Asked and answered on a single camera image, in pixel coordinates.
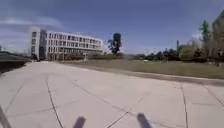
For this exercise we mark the wide dark stone steps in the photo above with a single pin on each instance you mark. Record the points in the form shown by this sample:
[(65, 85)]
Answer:
[(13, 61)]

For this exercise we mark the dark tree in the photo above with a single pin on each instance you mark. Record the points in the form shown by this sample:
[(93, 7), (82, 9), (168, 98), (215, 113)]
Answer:
[(115, 42)]

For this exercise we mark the white building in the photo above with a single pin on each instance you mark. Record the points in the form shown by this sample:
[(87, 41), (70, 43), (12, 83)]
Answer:
[(66, 43)]

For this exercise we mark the tall green tree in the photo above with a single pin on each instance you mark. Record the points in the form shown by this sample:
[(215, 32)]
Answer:
[(205, 36)]

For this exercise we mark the grass lawn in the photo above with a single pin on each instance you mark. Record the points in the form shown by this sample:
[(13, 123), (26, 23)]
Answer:
[(160, 66)]

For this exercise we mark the robot's own part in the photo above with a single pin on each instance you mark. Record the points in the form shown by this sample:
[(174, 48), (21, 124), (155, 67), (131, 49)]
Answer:
[(143, 120), (79, 122)]

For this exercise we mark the row of trees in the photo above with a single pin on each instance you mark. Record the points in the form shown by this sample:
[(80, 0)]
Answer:
[(160, 55)]

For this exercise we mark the pale stone slab pavement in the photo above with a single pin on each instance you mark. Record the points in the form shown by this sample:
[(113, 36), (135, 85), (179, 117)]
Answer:
[(100, 86)]

